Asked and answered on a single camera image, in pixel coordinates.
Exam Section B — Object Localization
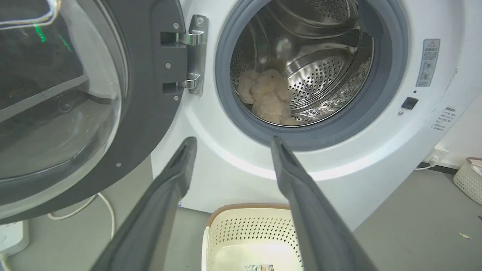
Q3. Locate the white power strip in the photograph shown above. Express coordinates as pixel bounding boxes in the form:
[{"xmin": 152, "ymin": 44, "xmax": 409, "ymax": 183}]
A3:
[{"xmin": 0, "ymin": 221, "xmax": 30, "ymax": 257}]

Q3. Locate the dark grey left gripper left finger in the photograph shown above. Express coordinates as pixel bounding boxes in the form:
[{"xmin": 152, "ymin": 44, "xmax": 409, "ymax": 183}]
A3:
[{"xmin": 90, "ymin": 137, "xmax": 198, "ymax": 271}]

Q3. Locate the white power cable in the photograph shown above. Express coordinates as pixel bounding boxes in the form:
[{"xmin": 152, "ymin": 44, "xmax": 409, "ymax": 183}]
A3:
[{"xmin": 48, "ymin": 193, "xmax": 116, "ymax": 240}]

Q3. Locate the white wall socket plug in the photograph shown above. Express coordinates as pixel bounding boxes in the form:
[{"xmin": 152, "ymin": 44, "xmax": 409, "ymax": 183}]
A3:
[{"xmin": 415, "ymin": 148, "xmax": 449, "ymax": 171}]

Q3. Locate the white front-load washing machine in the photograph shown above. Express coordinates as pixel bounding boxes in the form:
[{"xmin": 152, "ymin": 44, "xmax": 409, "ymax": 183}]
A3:
[{"xmin": 151, "ymin": 0, "xmax": 482, "ymax": 231}]

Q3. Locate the beige plush toy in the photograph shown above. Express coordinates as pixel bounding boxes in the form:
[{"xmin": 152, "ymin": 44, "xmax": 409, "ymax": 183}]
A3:
[{"xmin": 237, "ymin": 69, "xmax": 302, "ymax": 126}]

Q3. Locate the cream laundry basket brown rim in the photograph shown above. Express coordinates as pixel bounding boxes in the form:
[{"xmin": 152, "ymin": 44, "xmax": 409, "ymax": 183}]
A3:
[{"xmin": 201, "ymin": 204, "xmax": 305, "ymax": 271}]

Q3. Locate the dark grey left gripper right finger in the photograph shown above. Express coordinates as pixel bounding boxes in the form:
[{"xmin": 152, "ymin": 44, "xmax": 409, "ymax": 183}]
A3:
[{"xmin": 271, "ymin": 136, "xmax": 378, "ymax": 271}]

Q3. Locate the dark grey washing machine door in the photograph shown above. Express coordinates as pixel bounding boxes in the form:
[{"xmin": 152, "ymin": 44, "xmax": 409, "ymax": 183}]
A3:
[{"xmin": 0, "ymin": 0, "xmax": 189, "ymax": 225}]

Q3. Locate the small white woven basket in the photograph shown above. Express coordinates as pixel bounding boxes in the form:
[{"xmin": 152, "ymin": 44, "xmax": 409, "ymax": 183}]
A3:
[{"xmin": 453, "ymin": 157, "xmax": 482, "ymax": 206}]

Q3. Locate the grey warning label sticker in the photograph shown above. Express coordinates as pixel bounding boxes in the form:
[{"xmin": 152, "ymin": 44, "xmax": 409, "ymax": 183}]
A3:
[{"xmin": 416, "ymin": 39, "xmax": 441, "ymax": 87}]

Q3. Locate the silver door hinge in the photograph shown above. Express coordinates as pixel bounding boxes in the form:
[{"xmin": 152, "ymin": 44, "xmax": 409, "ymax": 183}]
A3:
[{"xmin": 178, "ymin": 14, "xmax": 209, "ymax": 96}]

